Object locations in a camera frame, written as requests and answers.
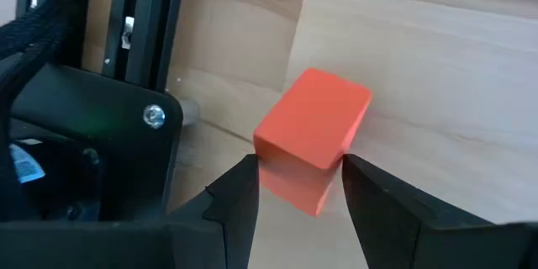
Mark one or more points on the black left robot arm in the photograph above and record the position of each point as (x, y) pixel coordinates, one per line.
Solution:
(84, 134)

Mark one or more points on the red cuboid block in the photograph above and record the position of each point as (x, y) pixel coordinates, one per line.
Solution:
(313, 122)

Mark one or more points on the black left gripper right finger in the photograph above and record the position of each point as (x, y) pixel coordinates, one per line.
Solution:
(391, 227)

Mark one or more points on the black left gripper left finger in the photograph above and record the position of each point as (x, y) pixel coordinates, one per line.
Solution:
(227, 218)

